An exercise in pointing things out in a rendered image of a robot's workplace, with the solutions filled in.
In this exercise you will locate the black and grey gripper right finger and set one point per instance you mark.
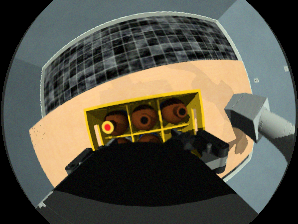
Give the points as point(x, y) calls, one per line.
point(215, 152)

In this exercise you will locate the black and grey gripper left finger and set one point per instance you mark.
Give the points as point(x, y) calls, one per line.
point(84, 154)

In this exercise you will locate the yellow divided crate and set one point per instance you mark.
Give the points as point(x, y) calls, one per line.
point(193, 99)

